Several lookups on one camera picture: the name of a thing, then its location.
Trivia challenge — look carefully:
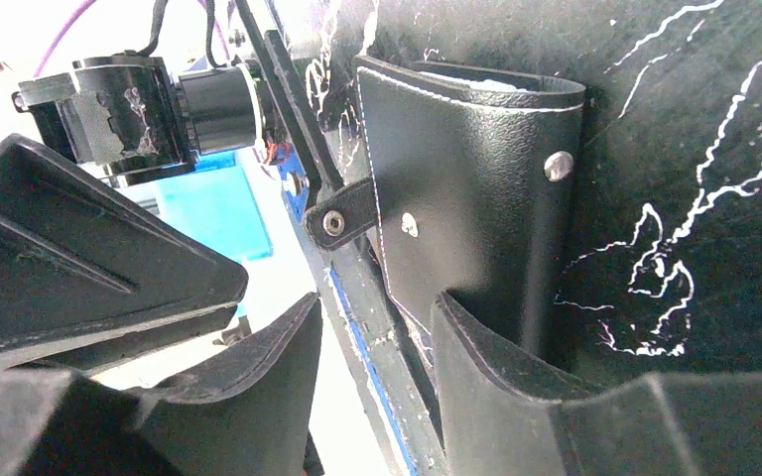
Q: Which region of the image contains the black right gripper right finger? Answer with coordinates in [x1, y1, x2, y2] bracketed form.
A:
[432, 294, 762, 475]

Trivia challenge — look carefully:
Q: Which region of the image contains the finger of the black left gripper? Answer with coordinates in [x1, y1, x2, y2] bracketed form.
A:
[0, 134, 248, 370]

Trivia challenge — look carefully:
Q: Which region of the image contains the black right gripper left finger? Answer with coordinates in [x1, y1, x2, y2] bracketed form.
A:
[0, 293, 322, 475]

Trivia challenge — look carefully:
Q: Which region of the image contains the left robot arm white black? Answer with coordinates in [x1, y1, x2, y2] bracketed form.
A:
[0, 54, 261, 370]

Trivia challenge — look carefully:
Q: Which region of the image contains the blue bin under table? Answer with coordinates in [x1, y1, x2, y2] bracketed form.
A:
[119, 151, 273, 263]

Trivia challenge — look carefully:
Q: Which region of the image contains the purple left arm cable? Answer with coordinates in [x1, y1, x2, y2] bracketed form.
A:
[32, 0, 103, 78]

